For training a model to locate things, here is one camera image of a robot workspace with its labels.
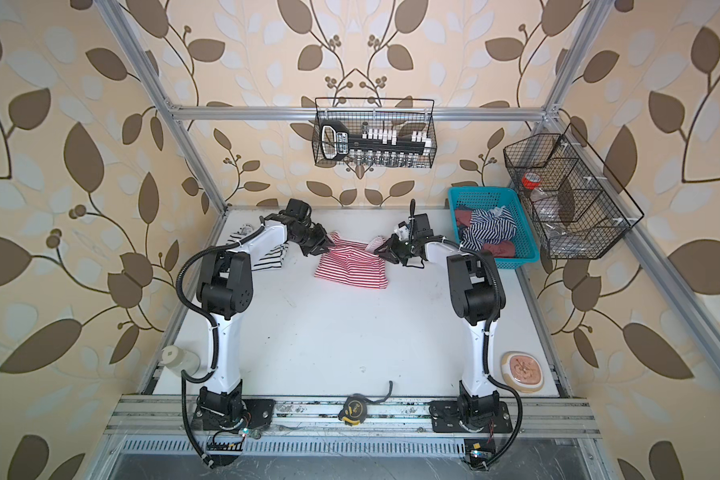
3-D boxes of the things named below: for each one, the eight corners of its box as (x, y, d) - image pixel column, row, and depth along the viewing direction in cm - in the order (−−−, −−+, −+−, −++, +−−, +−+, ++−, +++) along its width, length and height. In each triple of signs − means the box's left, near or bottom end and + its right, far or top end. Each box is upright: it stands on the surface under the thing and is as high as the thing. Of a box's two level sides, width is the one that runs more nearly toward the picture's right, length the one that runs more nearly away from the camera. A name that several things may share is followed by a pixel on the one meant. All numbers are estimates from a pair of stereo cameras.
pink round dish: (506, 392, 80) (511, 388, 77) (496, 356, 86) (501, 351, 83) (543, 392, 80) (550, 388, 77) (531, 356, 86) (537, 351, 83)
